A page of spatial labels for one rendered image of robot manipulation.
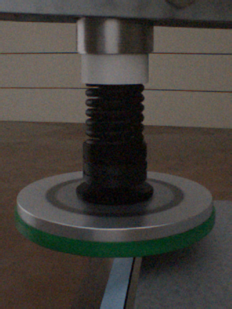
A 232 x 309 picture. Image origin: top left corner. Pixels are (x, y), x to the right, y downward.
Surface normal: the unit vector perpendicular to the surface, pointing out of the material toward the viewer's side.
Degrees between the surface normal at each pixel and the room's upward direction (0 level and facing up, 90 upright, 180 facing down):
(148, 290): 0
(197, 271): 0
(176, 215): 0
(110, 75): 90
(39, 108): 90
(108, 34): 90
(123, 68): 90
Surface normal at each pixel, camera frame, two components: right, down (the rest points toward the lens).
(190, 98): -0.21, 0.22
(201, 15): 0.14, 0.22
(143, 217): 0.00, -0.98
